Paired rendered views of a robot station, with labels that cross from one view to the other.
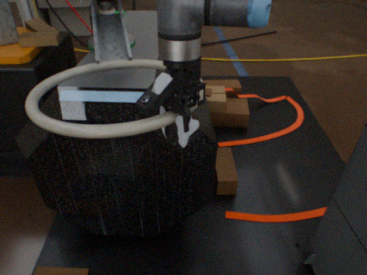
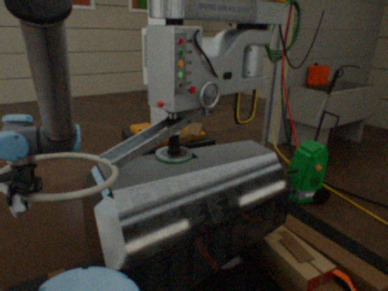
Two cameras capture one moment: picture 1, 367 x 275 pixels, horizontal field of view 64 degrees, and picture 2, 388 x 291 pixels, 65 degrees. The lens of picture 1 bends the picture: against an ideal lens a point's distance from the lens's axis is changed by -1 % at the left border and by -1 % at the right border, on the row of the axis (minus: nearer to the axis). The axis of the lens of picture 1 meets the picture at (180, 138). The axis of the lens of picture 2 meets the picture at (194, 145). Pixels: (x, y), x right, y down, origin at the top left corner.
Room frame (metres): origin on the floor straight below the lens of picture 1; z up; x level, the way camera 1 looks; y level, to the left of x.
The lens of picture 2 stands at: (0.62, -1.15, 1.57)
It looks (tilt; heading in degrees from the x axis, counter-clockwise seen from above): 21 degrees down; 59
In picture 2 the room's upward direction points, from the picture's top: 2 degrees clockwise
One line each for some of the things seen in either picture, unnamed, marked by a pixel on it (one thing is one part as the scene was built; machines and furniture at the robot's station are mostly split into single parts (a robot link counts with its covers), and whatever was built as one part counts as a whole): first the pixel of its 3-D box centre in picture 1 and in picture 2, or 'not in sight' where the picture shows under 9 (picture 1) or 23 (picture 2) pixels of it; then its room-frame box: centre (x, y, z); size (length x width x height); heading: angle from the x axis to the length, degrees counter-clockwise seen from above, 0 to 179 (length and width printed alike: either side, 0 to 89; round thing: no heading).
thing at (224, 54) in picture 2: not in sight; (223, 68); (1.77, 0.40, 1.34); 0.74 x 0.23 x 0.49; 13
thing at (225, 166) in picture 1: (223, 169); not in sight; (1.35, -0.27, 0.07); 0.30 x 0.12 x 0.12; 2
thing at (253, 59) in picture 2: not in sight; (248, 60); (2.03, 0.47, 1.38); 0.19 x 0.19 x 0.20
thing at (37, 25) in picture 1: (40, 26); (194, 129); (1.85, 0.86, 0.80); 0.20 x 0.10 x 0.05; 48
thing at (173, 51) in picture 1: (178, 47); (21, 156); (0.62, 0.00, 1.13); 0.10 x 0.09 x 0.05; 44
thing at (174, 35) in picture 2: not in sight; (178, 63); (1.34, 0.20, 1.41); 0.08 x 0.03 x 0.28; 13
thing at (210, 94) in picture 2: not in sight; (204, 93); (1.53, 0.23, 1.23); 0.15 x 0.10 x 0.15; 13
